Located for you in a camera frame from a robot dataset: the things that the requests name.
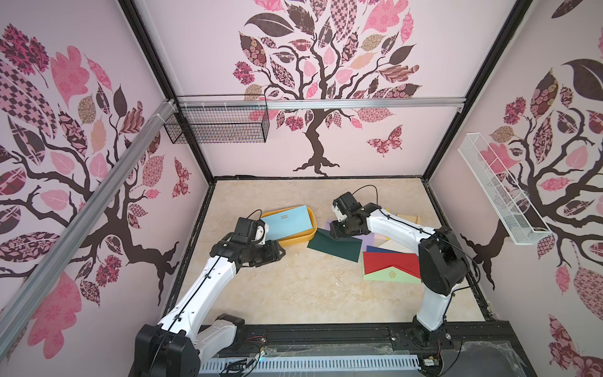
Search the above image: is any yellow plastic storage box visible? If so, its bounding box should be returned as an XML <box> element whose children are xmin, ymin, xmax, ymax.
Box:
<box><xmin>262</xmin><ymin>206</ymin><xmax>317</xmax><ymax>248</ymax></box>

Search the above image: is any light green envelope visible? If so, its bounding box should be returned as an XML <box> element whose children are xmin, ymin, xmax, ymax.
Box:
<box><xmin>363</xmin><ymin>266</ymin><xmax>422</xmax><ymax>284</ymax></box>

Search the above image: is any white envelope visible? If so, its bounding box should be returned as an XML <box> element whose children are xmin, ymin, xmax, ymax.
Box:
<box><xmin>378</xmin><ymin>240</ymin><xmax>409</xmax><ymax>254</ymax></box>

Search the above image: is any aluminium rail left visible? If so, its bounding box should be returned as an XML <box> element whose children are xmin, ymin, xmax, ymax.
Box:
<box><xmin>1</xmin><ymin>99</ymin><xmax>177</xmax><ymax>359</ymax></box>

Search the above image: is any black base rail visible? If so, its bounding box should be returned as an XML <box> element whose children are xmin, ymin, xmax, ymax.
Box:
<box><xmin>198</xmin><ymin>320</ymin><xmax>535</xmax><ymax>376</ymax></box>

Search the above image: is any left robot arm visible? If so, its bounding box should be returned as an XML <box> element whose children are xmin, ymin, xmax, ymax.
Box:
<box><xmin>129</xmin><ymin>218</ymin><xmax>286</xmax><ymax>376</ymax></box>

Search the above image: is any beige envelope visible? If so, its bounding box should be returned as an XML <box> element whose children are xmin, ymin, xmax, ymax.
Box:
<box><xmin>397</xmin><ymin>214</ymin><xmax>422</xmax><ymax>224</ymax></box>

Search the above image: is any white cable duct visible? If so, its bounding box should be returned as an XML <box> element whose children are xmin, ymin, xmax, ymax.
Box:
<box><xmin>197</xmin><ymin>355</ymin><xmax>421</xmax><ymax>376</ymax></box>

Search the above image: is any black wire basket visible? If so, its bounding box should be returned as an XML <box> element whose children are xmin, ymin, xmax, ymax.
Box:
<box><xmin>163</xmin><ymin>94</ymin><xmax>270</xmax><ymax>145</ymax></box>

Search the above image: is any purple envelope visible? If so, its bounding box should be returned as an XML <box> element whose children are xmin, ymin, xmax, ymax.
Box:
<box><xmin>337</xmin><ymin>233</ymin><xmax>388</xmax><ymax>251</ymax></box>

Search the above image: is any white wire shelf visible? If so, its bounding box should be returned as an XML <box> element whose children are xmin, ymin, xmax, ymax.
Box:
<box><xmin>458</xmin><ymin>133</ymin><xmax>553</xmax><ymax>246</ymax></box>

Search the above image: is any aluminium rail back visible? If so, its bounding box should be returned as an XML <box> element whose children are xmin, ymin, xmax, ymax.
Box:
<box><xmin>180</xmin><ymin>97</ymin><xmax>466</xmax><ymax>110</ymax></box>

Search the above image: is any dark green envelope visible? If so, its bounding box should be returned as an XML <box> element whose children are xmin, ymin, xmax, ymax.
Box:
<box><xmin>308</xmin><ymin>229</ymin><xmax>362</xmax><ymax>262</ymax></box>

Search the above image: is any aluminium rail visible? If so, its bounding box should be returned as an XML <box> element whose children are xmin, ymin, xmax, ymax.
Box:
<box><xmin>180</xmin><ymin>97</ymin><xmax>466</xmax><ymax>110</ymax></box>
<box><xmin>1</xmin><ymin>99</ymin><xmax>177</xmax><ymax>359</ymax></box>

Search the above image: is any navy blue envelope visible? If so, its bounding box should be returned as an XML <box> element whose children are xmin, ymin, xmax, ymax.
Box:
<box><xmin>366</xmin><ymin>246</ymin><xmax>396</xmax><ymax>254</ymax></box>

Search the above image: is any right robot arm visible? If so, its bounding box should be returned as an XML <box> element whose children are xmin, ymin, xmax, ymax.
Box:
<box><xmin>330</xmin><ymin>192</ymin><xmax>470</xmax><ymax>349</ymax></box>

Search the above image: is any light blue envelope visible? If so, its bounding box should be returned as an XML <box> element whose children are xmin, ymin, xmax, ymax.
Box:
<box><xmin>262</xmin><ymin>205</ymin><xmax>313</xmax><ymax>240</ymax></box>

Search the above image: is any red envelope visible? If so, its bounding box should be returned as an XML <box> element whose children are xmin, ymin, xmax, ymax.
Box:
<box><xmin>363</xmin><ymin>252</ymin><xmax>420</xmax><ymax>278</ymax></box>

